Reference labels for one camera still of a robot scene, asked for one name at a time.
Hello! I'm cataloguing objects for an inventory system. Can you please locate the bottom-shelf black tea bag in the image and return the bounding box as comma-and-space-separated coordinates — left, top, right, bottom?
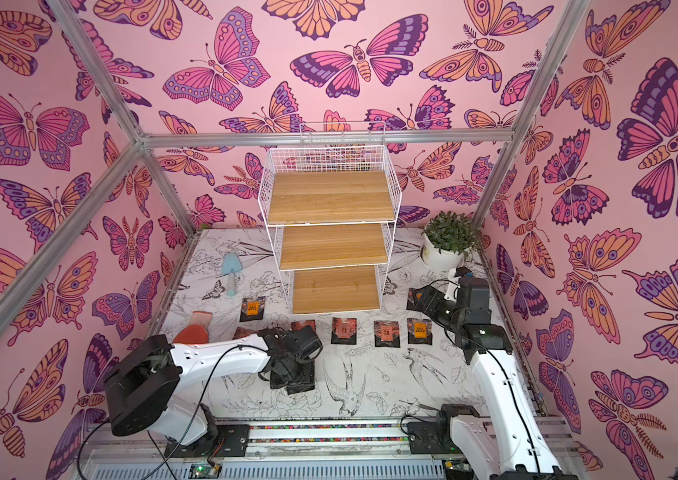
331, 317, 358, 345
286, 363, 315, 395
291, 319, 317, 332

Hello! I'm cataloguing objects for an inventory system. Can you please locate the orange jasmine tea bag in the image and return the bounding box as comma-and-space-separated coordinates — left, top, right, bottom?
407, 318, 433, 345
239, 296, 267, 322
406, 288, 423, 311

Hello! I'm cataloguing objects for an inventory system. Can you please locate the middle-shelf black tea bag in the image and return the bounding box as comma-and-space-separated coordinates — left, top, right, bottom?
233, 327, 256, 340
374, 321, 401, 348

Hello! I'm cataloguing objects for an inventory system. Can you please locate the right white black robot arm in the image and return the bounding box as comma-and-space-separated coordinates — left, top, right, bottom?
407, 276, 576, 479

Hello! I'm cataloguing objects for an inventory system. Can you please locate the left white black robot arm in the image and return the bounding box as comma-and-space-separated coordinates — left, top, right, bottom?
105, 327, 323, 456

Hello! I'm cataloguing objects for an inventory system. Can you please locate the bottom wooden shelf board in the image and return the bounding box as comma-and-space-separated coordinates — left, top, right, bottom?
293, 266, 380, 314

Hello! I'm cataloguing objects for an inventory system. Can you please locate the wooden shelf board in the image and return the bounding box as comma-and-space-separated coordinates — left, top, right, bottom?
280, 224, 388, 270
267, 171, 394, 226
293, 266, 380, 314

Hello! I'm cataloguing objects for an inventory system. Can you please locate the middle wooden shelf board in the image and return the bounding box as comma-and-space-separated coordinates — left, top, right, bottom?
280, 224, 388, 270

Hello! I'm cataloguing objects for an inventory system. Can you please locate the top wooden shelf board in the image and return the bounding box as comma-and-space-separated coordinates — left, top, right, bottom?
267, 171, 394, 226

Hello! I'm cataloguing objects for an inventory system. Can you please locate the green potted plant white pot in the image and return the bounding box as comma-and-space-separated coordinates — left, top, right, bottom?
422, 211, 481, 271

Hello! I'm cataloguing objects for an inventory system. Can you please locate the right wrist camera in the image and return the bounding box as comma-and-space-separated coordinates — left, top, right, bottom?
445, 266, 473, 301

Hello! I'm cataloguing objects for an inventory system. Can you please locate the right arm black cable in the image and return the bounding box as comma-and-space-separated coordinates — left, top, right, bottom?
398, 275, 544, 480

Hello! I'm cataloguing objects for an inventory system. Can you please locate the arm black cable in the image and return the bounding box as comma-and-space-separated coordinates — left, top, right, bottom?
74, 341, 292, 480
398, 275, 544, 480

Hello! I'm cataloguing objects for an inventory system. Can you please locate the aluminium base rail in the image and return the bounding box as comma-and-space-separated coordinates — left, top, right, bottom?
69, 418, 499, 479

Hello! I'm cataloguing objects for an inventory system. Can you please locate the white wire shelf rack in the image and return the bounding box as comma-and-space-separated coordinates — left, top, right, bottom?
258, 141, 402, 315

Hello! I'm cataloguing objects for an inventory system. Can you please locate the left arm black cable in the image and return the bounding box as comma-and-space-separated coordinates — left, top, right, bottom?
74, 341, 292, 480

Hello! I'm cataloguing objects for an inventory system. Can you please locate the aluminium frame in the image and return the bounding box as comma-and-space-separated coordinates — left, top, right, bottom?
0, 0, 592, 391

